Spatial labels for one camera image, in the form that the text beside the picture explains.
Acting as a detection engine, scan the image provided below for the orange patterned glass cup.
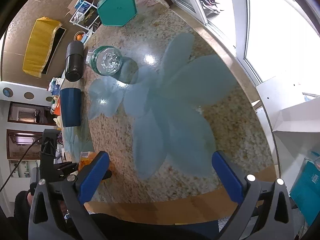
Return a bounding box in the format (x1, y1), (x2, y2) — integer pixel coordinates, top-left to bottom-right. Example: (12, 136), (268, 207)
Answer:
(78, 151), (116, 172)

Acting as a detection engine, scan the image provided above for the dark blue cup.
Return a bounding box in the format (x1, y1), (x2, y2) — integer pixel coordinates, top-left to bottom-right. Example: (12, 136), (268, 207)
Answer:
(60, 88), (81, 127)

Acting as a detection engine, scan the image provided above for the clear green glass cup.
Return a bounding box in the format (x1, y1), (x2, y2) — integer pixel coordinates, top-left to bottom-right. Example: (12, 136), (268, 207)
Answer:
(86, 46), (123, 76)

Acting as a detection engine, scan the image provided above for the operator left hand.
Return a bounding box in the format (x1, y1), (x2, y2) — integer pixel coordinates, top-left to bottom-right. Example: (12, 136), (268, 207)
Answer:
(27, 188), (35, 206)

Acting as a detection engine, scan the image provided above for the orange paper bag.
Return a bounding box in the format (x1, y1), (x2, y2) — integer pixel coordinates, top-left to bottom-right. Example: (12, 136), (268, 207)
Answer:
(53, 98), (61, 116)

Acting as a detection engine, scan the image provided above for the black thermos bottle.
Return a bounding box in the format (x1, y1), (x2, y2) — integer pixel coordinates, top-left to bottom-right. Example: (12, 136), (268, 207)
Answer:
(65, 41), (84, 82)

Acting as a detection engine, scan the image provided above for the bowl with oranges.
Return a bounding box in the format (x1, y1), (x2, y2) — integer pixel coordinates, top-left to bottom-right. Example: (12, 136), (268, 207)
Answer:
(74, 31), (87, 43)

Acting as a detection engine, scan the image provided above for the white metal shelf rack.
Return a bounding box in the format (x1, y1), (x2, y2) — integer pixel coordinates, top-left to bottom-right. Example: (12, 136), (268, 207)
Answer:
(69, 1), (101, 32)

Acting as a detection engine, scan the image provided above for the cardboard box on shelf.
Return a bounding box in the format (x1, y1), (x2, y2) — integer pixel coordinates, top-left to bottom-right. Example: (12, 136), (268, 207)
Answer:
(67, 0), (84, 16)

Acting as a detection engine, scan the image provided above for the teal hexagonal tin box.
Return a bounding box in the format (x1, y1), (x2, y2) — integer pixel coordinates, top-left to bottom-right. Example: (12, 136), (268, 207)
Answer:
(97, 0), (137, 27)

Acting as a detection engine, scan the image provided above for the black cable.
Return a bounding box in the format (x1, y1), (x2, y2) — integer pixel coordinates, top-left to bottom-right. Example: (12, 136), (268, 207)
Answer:
(0, 137), (43, 193)

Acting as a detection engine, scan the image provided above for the yellow cloth on wall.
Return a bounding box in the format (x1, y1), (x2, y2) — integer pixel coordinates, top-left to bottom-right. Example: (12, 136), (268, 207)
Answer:
(22, 17), (62, 77)

